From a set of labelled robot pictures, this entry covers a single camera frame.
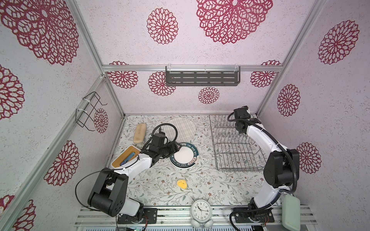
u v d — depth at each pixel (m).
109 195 0.43
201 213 0.71
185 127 1.13
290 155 0.47
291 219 0.70
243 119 0.68
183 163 0.90
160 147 0.71
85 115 0.75
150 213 0.74
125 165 0.51
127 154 0.90
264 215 0.67
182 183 0.83
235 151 0.97
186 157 0.97
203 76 0.92
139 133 1.05
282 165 0.47
